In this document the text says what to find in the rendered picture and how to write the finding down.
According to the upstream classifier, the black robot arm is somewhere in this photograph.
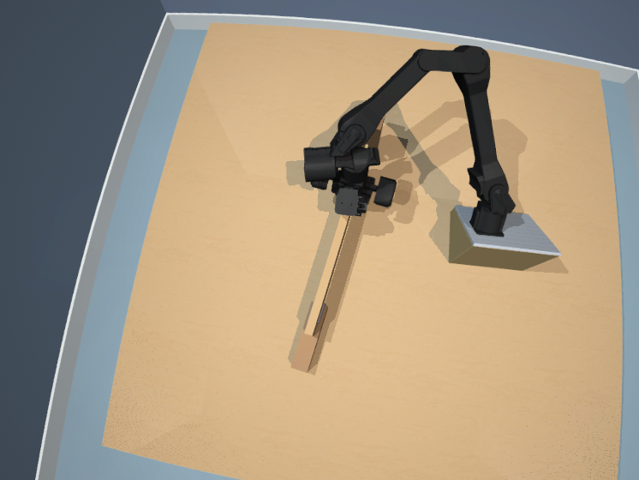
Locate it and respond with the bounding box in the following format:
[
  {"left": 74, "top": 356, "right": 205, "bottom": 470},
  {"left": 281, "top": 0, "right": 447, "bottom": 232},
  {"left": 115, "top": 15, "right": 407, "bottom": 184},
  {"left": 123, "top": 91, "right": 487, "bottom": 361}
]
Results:
[{"left": 303, "top": 45, "right": 516, "bottom": 237}]

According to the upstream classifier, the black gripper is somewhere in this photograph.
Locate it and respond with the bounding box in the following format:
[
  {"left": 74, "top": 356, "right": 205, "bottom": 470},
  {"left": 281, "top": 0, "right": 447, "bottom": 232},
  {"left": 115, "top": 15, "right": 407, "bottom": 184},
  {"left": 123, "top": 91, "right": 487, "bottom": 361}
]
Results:
[{"left": 310, "top": 171, "right": 397, "bottom": 207}]

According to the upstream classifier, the brown wooden post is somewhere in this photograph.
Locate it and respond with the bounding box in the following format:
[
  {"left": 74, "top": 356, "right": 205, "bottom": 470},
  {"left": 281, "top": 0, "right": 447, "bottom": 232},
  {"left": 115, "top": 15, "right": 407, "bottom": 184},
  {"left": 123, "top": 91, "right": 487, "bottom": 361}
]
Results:
[{"left": 291, "top": 115, "right": 385, "bottom": 373}]

